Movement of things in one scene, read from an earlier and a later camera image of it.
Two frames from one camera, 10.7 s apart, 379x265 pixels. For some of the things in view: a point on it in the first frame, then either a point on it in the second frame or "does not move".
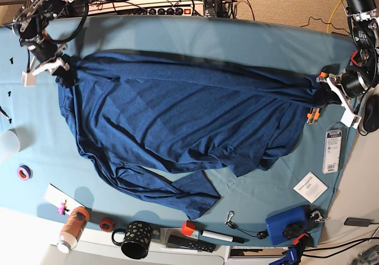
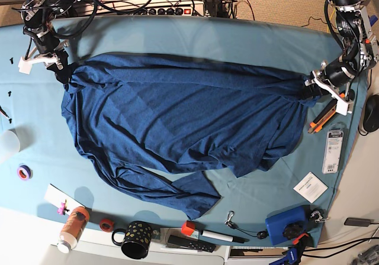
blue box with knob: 286,226 does not move
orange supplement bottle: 73,228 does not move
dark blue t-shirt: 145,118 does not move
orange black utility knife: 314,113 → 318,123
